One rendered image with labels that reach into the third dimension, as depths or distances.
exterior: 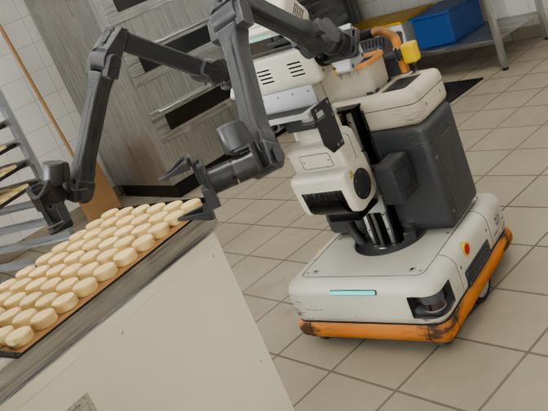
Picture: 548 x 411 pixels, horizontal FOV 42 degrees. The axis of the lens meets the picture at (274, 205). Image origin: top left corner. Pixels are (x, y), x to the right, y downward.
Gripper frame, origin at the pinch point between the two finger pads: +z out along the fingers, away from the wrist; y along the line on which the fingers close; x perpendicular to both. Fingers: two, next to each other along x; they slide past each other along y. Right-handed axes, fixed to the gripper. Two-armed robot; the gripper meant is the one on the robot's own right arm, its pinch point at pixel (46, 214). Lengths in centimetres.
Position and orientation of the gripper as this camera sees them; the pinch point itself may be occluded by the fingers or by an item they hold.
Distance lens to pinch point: 192.0
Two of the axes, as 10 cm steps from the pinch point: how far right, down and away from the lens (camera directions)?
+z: 1.6, 2.8, -9.5
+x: 9.1, -4.1, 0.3
